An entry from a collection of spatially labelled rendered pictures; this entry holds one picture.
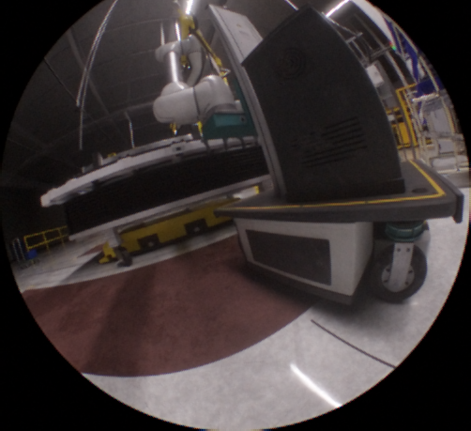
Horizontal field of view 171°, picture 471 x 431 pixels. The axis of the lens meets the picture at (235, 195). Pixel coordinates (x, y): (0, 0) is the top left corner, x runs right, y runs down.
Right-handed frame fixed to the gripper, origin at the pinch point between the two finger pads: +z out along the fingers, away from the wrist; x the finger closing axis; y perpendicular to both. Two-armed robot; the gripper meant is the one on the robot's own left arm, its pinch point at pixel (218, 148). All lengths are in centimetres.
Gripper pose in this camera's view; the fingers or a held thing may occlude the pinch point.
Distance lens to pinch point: 105.0
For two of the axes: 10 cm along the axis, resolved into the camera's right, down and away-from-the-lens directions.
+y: -5.1, 0.8, 8.6
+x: -8.1, 2.7, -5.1
